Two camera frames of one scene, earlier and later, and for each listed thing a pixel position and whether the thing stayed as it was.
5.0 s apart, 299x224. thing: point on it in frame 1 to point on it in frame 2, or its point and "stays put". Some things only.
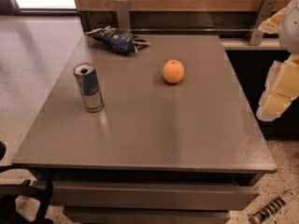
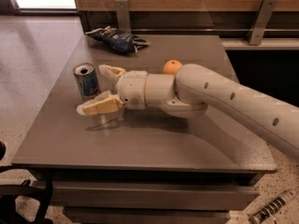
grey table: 158,135 stays put
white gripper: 291,28 to 132,87
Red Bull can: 90,85 stays put
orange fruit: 173,71 stays put
